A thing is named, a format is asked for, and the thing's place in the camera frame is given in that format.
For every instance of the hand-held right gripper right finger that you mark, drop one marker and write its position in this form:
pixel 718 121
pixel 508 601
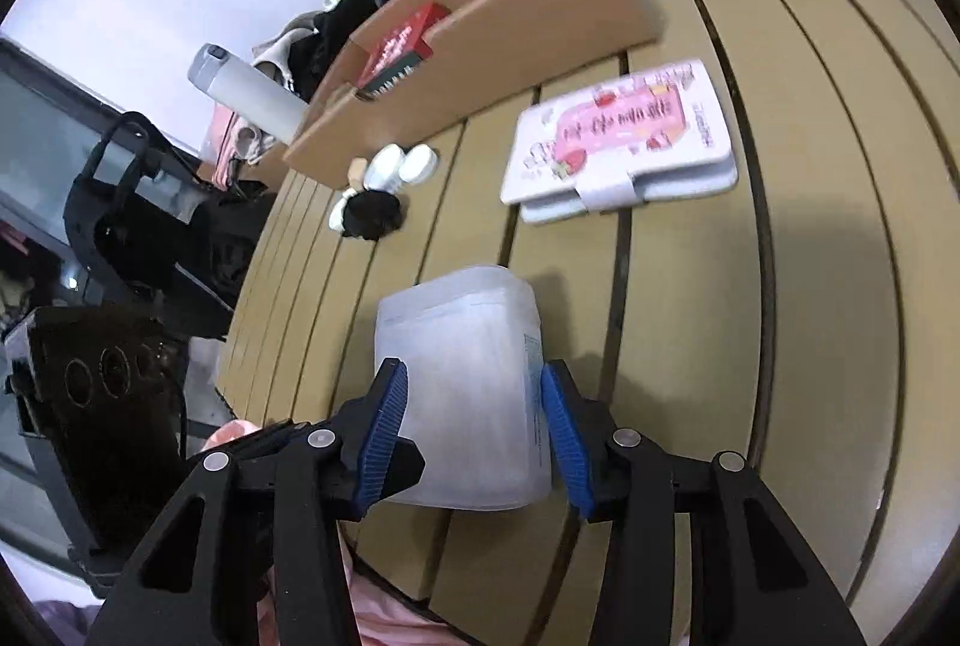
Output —
pixel 564 425

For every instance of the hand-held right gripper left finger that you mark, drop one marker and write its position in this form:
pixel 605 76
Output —
pixel 384 421

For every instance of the translucent plastic box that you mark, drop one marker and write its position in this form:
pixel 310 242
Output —
pixel 469 383

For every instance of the cardboard box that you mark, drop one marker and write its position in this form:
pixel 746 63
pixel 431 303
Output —
pixel 480 39

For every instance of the black hair scrunchie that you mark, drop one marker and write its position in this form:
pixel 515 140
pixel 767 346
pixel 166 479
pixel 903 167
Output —
pixel 373 215

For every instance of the small white bottle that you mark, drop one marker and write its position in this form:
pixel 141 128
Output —
pixel 339 212

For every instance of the black speaker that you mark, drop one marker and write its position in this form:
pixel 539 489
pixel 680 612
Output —
pixel 97 406

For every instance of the pink and white wipes pack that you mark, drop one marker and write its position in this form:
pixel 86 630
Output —
pixel 622 136

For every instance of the pink cloth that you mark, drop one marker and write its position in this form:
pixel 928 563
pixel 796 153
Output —
pixel 232 140

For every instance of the grey thermos bottle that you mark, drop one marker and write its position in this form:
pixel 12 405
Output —
pixel 240 91

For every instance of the red book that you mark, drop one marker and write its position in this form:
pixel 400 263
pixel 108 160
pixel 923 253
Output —
pixel 401 45

